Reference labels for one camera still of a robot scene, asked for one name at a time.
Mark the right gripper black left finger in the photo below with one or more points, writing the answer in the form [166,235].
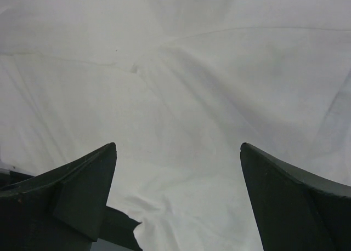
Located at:
[61,209]

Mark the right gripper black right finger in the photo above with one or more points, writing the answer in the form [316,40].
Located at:
[293,208]

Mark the white t-shirt with red print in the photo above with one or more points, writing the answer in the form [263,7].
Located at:
[178,86]

